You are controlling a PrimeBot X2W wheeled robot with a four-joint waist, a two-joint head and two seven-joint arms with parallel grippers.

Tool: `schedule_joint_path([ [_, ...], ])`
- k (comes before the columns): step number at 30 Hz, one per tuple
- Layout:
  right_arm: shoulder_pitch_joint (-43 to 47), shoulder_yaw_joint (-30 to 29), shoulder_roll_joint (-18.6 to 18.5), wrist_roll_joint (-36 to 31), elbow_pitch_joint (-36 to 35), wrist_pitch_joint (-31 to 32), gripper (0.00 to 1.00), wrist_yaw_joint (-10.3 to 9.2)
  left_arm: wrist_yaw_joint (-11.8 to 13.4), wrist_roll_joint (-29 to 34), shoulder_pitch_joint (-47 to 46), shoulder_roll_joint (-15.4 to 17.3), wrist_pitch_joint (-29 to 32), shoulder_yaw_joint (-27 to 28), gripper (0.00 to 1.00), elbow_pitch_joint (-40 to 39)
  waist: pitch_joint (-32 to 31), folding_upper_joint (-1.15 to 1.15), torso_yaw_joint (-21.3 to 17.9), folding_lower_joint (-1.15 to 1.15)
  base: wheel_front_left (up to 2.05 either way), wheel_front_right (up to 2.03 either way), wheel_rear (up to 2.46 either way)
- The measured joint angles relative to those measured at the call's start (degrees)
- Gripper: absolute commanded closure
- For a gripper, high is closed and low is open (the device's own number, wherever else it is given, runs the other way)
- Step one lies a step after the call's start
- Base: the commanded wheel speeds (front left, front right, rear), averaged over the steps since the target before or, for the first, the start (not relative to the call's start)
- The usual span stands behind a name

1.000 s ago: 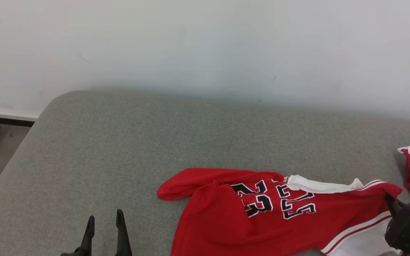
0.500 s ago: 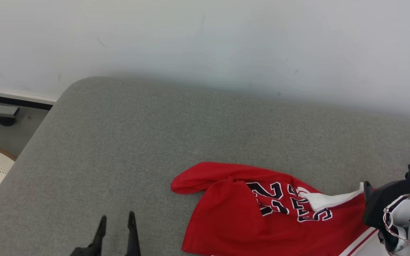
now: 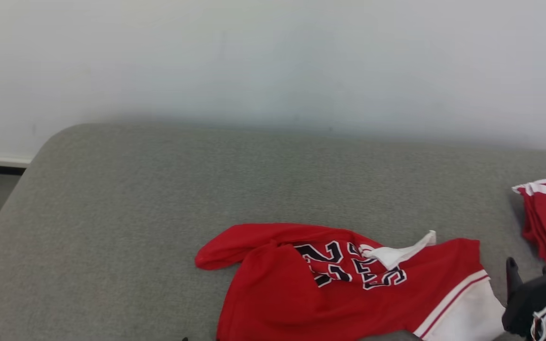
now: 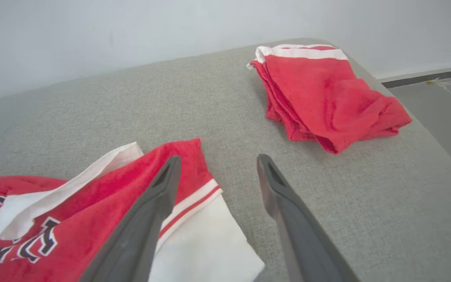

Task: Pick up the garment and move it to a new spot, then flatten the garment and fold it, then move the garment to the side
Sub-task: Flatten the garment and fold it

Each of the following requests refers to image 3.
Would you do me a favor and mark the black right gripper white band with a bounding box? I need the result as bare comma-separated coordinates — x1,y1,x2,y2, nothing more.
501,257,546,341

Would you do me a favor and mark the red jersey with black number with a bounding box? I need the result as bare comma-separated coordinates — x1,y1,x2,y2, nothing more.
195,223,506,341

